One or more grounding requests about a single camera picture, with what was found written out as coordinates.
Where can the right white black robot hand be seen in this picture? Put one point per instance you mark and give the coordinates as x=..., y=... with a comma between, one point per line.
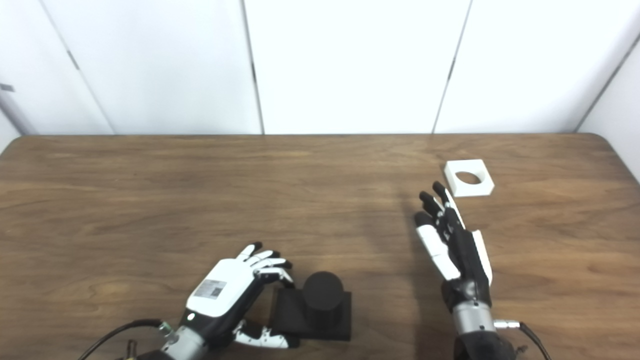
x=462, y=260

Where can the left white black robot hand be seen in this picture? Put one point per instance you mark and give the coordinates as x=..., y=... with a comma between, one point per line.
x=215, y=290

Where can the white square piece with hole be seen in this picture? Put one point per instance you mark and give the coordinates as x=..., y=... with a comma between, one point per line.
x=484, y=186

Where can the black peg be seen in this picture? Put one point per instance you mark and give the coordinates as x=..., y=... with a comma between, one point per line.
x=322, y=295

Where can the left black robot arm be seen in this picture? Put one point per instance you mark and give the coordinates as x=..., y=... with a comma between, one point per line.
x=185, y=345

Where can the silver plug on left arm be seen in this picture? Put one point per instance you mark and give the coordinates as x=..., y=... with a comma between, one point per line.
x=132, y=349

